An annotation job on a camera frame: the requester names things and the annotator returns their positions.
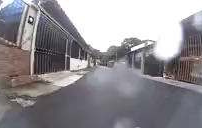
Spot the pale concrete pavement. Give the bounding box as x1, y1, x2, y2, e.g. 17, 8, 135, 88
132, 68, 202, 97
0, 68, 91, 115

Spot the vehicle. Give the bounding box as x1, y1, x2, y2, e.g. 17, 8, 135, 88
106, 59, 116, 68

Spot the row of trees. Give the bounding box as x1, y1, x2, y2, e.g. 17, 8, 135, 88
88, 37, 147, 65

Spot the red brick wall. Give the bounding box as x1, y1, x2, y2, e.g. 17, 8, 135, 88
0, 32, 32, 88

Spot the house with metal railing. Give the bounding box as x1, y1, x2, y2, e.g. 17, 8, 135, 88
0, 0, 27, 46

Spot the rubble pile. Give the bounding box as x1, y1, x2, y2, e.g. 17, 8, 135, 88
8, 73, 53, 89

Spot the building with white roof edge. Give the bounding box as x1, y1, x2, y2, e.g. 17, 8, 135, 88
126, 39, 165, 78

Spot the dark grey asphalt road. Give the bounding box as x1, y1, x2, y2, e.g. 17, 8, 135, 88
0, 65, 202, 128

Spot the long building with dark grilles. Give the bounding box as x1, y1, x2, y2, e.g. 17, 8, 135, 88
17, 0, 95, 76

